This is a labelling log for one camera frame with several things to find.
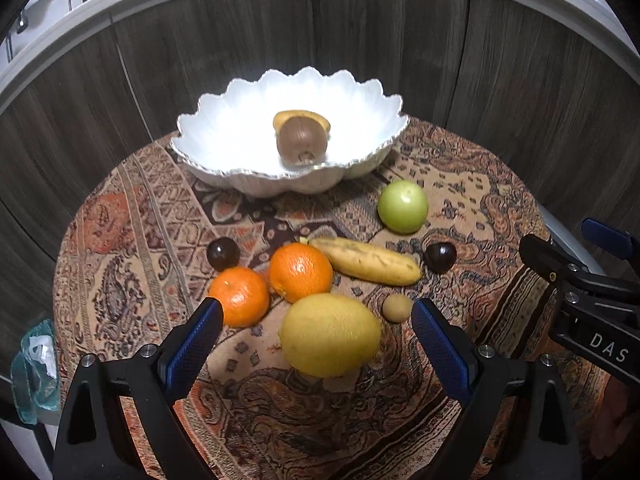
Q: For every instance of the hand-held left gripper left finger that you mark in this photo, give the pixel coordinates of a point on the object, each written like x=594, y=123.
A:
x=197, y=340

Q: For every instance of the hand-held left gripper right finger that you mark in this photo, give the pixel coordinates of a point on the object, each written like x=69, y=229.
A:
x=440, y=345

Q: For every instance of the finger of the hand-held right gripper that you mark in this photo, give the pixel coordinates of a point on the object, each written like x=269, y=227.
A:
x=605, y=237
x=545, y=257

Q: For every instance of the small brown round fruit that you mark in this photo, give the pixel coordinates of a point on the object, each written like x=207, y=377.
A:
x=397, y=308

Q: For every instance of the small orange mandarin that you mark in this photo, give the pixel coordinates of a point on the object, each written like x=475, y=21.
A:
x=239, y=297

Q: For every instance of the dark plum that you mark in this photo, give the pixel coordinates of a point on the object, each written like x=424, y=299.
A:
x=440, y=258
x=223, y=253

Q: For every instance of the speckled yellow banana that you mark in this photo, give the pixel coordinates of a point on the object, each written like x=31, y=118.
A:
x=370, y=260

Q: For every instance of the yellow lemon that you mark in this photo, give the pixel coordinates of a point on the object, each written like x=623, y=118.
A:
x=330, y=335

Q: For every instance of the large orange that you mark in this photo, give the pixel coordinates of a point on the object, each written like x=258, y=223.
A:
x=301, y=272

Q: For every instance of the green apple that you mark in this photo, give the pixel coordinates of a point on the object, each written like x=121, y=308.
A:
x=402, y=207

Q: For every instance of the white scalloped bowl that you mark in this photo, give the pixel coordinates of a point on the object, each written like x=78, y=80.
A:
x=240, y=125

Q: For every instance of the person's right hand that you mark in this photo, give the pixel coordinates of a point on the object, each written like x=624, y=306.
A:
x=617, y=420

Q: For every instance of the patterned paisley tablecloth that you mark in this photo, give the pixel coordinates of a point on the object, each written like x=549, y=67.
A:
x=150, y=240

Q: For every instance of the teal glass dish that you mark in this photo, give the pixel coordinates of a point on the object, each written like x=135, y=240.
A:
x=35, y=375

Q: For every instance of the brown kiwi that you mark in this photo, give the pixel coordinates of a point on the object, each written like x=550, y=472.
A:
x=302, y=142

